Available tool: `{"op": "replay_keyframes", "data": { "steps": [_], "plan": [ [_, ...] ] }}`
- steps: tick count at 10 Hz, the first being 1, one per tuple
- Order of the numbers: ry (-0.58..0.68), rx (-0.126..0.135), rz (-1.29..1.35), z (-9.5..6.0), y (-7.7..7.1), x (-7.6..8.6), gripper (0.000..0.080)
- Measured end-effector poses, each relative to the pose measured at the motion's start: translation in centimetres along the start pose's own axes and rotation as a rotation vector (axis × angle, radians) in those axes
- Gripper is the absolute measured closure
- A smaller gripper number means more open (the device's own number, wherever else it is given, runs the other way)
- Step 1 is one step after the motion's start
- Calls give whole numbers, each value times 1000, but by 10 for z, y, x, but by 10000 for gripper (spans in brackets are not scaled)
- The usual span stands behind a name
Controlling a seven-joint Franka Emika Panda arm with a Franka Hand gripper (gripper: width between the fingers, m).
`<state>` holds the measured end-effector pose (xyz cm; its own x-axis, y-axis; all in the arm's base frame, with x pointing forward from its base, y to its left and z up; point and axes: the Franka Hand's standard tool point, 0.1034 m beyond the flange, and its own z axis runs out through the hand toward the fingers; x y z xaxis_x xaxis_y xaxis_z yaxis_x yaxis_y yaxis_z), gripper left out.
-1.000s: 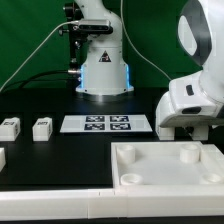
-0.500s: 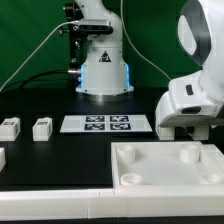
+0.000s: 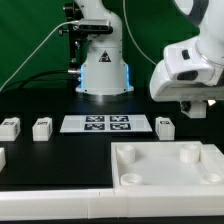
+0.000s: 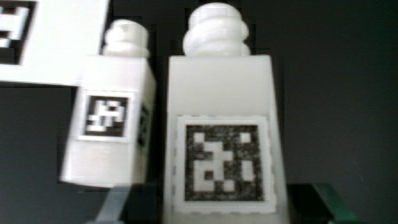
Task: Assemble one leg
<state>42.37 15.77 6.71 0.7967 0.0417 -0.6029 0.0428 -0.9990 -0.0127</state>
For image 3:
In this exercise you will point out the white marker base plate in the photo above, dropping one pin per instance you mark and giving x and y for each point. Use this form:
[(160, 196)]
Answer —
[(105, 124)]

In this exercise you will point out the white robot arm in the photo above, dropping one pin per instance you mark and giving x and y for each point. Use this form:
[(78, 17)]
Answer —
[(97, 58)]

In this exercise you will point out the white front obstacle wall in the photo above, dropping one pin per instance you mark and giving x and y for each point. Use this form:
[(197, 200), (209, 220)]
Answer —
[(154, 201)]

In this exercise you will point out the white right obstacle wall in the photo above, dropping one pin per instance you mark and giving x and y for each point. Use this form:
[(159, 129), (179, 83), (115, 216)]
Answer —
[(211, 149)]

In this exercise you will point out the black camera on mount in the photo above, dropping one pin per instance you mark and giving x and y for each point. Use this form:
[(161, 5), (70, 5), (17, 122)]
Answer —
[(88, 26)]

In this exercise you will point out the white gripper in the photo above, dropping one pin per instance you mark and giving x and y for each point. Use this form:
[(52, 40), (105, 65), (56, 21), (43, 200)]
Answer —
[(162, 88)]

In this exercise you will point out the white obstacle wall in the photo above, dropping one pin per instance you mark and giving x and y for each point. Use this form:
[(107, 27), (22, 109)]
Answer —
[(154, 201), (211, 149)]

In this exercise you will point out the white left obstacle block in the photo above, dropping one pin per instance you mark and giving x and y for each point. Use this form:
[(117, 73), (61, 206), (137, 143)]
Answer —
[(2, 159)]

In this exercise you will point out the white square tabletop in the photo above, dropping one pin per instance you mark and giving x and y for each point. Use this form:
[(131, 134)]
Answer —
[(137, 164)]

